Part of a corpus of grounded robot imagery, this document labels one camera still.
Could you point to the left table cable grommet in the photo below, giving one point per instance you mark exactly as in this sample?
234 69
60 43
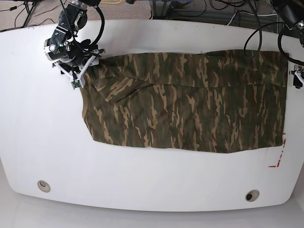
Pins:
43 186

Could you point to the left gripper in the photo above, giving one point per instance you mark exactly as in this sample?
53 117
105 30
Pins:
298 76

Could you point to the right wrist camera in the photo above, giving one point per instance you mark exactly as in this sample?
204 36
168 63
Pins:
78 84

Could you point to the table cable grommet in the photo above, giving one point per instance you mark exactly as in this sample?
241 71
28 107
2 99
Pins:
252 195
43 186

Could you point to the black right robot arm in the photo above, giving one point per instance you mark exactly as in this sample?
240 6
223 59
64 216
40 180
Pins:
73 18

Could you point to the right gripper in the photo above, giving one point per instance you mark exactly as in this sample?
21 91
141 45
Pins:
73 63

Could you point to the right table cable grommet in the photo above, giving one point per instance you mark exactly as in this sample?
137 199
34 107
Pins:
252 195

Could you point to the white power strip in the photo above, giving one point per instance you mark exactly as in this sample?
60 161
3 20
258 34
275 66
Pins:
267 15

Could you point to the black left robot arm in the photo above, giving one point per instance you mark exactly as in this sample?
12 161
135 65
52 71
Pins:
292 14

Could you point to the red tape rectangle marking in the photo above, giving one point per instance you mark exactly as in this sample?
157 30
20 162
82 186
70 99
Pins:
280 154

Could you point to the camouflage t-shirt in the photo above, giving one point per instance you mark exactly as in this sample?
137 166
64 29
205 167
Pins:
216 102

